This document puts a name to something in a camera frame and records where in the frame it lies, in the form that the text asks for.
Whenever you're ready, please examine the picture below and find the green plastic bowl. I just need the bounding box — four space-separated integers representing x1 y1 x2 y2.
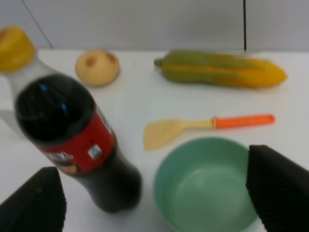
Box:
153 137 260 232

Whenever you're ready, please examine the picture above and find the corn cob with green husk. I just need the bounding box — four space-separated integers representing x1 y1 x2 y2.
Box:
154 50 288 89

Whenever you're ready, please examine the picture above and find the orange peach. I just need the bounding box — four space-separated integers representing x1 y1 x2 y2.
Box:
75 50 120 87

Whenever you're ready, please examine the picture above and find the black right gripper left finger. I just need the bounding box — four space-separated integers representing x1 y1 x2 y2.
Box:
0 167 67 232

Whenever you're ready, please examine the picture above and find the beige spatula with orange handle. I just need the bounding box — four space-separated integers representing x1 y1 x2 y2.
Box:
143 114 276 150

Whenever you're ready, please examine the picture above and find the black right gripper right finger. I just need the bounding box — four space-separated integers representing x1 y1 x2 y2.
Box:
246 145 309 232

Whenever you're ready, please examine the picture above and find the cola bottle with yellow cap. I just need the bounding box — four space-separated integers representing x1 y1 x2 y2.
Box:
0 26 142 213

